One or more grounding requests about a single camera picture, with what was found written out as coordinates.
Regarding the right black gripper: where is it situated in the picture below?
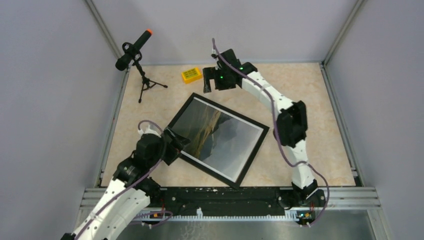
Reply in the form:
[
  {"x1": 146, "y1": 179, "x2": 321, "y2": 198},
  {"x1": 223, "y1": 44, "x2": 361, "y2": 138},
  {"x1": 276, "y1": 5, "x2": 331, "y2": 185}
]
[{"x1": 202, "y1": 66, "x2": 235, "y2": 94}]

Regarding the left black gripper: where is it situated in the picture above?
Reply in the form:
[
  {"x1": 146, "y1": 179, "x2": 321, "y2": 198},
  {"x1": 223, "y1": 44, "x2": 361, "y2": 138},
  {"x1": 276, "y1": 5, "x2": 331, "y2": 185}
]
[{"x1": 147, "y1": 126, "x2": 193, "y2": 167}]

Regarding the landscape photo print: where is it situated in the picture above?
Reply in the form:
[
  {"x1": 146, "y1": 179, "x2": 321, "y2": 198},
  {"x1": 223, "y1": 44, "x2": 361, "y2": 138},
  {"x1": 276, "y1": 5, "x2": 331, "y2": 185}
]
[{"x1": 170, "y1": 96, "x2": 264, "y2": 182}]

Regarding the wooden picture frame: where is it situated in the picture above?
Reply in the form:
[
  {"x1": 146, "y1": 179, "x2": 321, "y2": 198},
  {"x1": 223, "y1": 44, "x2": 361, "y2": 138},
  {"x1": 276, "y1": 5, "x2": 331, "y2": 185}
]
[{"x1": 164, "y1": 92, "x2": 270, "y2": 190}]

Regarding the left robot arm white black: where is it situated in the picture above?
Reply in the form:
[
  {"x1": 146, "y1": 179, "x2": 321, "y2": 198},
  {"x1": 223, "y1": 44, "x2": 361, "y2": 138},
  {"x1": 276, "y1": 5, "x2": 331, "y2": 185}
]
[{"x1": 62, "y1": 127, "x2": 191, "y2": 240}]

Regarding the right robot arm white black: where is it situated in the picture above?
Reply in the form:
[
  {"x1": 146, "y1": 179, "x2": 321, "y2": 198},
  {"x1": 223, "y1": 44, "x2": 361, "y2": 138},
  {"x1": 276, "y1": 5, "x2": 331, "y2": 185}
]
[{"x1": 202, "y1": 49, "x2": 318, "y2": 206}]

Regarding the yellow green toy block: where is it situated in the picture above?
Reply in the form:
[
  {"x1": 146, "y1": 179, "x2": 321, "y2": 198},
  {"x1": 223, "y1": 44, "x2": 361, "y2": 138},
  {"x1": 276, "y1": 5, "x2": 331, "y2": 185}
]
[{"x1": 181, "y1": 67, "x2": 203, "y2": 84}]

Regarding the small black tripod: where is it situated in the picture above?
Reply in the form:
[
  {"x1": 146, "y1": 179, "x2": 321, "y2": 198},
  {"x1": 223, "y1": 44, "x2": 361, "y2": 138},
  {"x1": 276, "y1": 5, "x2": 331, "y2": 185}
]
[{"x1": 132, "y1": 60, "x2": 168, "y2": 104}]

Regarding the black microphone orange tip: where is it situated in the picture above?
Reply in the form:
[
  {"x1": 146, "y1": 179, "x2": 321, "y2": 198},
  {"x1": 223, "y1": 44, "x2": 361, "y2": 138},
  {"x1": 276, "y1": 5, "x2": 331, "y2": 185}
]
[{"x1": 115, "y1": 28, "x2": 153, "y2": 71}]

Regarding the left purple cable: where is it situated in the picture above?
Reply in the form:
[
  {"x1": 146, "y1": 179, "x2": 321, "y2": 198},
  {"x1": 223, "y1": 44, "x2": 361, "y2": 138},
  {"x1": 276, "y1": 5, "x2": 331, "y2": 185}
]
[{"x1": 74, "y1": 119, "x2": 174, "y2": 240}]

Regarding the purple cable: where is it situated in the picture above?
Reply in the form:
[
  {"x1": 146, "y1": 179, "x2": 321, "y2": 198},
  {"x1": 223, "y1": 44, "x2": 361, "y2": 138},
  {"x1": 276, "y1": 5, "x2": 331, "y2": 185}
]
[
  {"x1": 74, "y1": 119, "x2": 174, "y2": 240},
  {"x1": 211, "y1": 38, "x2": 330, "y2": 229}
]

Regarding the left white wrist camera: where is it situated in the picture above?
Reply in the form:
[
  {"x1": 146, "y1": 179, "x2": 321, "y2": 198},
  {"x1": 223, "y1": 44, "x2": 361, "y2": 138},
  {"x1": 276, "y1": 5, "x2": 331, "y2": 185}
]
[{"x1": 137, "y1": 124, "x2": 162, "y2": 137}]

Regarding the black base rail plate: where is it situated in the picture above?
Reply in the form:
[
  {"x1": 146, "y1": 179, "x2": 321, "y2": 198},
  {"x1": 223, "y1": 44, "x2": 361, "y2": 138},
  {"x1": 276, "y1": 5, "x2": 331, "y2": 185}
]
[{"x1": 149, "y1": 186, "x2": 326, "y2": 217}]

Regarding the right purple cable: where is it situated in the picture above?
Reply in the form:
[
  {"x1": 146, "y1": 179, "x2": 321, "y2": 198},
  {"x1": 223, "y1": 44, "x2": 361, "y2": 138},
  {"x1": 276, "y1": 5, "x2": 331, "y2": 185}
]
[{"x1": 211, "y1": 38, "x2": 330, "y2": 229}]

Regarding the aluminium frame rail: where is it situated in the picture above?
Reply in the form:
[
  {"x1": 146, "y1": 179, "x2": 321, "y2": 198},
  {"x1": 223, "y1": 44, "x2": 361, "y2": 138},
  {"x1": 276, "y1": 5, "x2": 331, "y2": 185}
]
[{"x1": 79, "y1": 186, "x2": 382, "y2": 223}]

